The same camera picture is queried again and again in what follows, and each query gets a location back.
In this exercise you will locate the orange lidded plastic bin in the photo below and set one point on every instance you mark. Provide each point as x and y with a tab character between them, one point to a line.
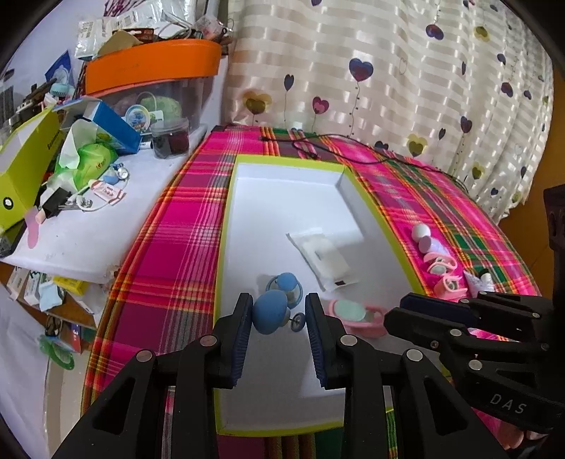
152	66

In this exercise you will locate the clear jar dark contents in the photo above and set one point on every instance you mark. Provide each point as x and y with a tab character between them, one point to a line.
170	140

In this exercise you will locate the white plastic packet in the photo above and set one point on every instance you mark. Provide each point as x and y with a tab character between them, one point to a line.
137	15

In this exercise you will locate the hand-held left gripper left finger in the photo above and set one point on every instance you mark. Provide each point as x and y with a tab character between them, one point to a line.
242	335

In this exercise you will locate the black binder clip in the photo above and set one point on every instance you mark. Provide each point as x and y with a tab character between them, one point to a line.
55	201

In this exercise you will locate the pink white small packet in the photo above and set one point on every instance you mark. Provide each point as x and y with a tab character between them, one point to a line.
108	192

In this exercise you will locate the white green plastic bag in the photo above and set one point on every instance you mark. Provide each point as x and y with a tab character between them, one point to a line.
73	141

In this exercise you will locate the brown wooden panel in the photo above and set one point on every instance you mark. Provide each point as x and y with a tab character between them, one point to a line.
529	229

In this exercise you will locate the small grey round stand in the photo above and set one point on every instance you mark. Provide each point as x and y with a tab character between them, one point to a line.
298	321

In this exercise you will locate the blue cardboard box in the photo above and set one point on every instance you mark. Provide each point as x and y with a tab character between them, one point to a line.
112	123

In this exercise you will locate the teal hair brush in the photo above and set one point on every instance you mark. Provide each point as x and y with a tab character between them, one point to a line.
61	90

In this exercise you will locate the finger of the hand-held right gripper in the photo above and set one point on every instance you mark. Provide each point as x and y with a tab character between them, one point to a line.
419	324
437	306

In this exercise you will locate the white earphones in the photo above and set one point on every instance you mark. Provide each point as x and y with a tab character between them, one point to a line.
84	203

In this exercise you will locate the blue sponge holder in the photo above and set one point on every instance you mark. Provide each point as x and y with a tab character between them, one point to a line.
287	284

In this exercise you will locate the pink sponge holder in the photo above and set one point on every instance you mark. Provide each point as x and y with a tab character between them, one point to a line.
439	264
355	315
450	284

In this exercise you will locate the green tissue packet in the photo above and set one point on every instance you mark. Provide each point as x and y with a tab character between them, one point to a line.
95	163

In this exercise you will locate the small lilac tube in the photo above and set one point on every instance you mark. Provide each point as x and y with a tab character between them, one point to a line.
479	280

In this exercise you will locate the white egg-shaped sponge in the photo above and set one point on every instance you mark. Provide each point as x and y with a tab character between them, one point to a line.
419	231

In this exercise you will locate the printed foil packet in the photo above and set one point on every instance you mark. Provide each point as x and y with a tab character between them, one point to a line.
90	37

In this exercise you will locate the small blue round case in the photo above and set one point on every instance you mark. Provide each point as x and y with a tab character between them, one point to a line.
110	178

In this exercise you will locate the lilac makeup sponge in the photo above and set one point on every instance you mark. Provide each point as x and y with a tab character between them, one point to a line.
427	244

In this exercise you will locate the lime green cardboard box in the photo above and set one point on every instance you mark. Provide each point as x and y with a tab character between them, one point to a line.
26	167

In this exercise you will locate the blue wall card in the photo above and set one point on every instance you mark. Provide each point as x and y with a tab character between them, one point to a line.
62	68

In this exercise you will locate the blue makeup sponge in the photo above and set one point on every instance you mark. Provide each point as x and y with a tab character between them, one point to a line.
269	315

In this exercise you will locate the white side table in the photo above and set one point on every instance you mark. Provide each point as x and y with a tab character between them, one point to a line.
79	238

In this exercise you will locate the tan cardboard piece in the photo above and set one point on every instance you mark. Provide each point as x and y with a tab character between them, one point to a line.
119	42

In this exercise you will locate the cream heart print curtain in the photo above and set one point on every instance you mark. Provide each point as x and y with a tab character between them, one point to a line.
375	66

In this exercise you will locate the pink plaid tablecloth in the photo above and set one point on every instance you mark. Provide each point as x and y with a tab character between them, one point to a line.
176	247

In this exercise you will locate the yellow small box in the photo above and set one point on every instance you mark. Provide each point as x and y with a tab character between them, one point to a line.
69	285

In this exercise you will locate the white box lid green rim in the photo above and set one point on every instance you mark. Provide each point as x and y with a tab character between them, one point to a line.
273	212

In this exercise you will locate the round blue white tin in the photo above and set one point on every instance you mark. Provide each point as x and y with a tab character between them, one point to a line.
137	117

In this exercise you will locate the black glasses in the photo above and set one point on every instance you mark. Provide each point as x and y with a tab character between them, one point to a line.
53	324

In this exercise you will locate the clear storage bin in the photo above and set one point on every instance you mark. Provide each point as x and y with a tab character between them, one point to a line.
194	101

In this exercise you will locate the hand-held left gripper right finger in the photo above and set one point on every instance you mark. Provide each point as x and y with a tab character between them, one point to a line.
314	340

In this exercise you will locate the white sachet packet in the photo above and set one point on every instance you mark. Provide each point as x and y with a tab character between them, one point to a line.
322	258

